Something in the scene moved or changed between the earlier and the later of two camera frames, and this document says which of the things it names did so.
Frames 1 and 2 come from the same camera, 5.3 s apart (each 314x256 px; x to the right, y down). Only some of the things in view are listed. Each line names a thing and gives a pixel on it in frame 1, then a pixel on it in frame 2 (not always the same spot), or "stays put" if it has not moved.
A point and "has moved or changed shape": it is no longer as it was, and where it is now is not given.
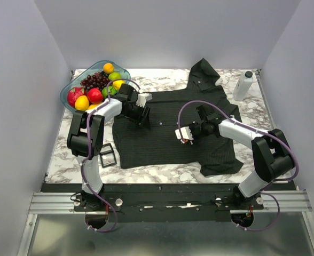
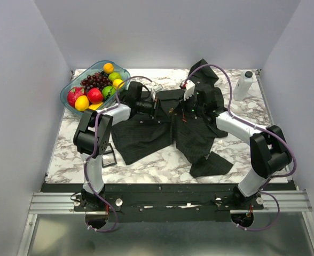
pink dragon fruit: x=72 y=93 stays put
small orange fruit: x=108 y=68 stays put
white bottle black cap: x=243 y=86 stays put
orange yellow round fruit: x=81 y=103 stays put
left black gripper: x=142 y=120 to x=157 y=108
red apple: x=95 y=95 stays put
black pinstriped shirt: x=157 y=144 has moved or changed shape
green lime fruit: x=114 y=76 stays put
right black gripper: x=191 y=126 to x=192 y=98
